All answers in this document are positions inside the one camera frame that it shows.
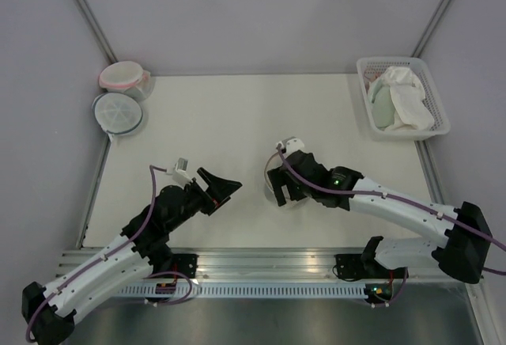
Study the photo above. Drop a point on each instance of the aluminium frame post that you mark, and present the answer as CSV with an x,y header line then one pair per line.
x,y
435,20
97,32

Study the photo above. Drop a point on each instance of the mint green cloth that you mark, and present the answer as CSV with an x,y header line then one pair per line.
x,y
383,109

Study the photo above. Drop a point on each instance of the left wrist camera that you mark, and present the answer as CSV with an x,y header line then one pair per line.
x,y
180,174

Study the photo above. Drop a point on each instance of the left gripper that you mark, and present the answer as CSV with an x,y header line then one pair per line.
x,y
217,193

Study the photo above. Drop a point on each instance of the right aluminium frame post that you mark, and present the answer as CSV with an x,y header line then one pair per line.
x,y
435,20

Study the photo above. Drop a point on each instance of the white slotted cable duct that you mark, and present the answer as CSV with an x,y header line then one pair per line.
x,y
345,290

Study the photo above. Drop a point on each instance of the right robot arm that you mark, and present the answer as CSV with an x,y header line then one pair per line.
x,y
454,239

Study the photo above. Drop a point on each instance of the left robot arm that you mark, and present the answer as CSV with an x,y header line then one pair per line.
x,y
52,311

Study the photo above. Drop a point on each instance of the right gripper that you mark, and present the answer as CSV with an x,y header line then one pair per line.
x,y
280,177

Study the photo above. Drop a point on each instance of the pink trimmed mesh laundry bag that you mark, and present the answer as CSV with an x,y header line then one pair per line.
x,y
129,78

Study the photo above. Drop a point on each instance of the white cloth in basket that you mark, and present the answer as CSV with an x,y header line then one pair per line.
x,y
408,96

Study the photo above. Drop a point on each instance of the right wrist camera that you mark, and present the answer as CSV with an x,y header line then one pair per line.
x,y
290,145

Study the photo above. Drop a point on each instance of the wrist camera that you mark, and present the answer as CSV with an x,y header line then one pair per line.
x,y
290,145
180,174

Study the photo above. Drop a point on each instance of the left aluminium frame post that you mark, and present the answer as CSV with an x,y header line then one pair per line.
x,y
97,32

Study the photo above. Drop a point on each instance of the white plastic basket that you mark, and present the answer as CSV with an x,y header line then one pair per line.
x,y
369,68

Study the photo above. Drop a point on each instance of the blue trimmed mesh laundry bag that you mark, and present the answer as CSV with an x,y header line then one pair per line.
x,y
118,115

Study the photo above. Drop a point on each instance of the beige mesh laundry bag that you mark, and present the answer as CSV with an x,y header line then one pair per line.
x,y
272,163

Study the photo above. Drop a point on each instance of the aluminium mounting rail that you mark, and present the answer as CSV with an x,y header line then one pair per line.
x,y
248,264

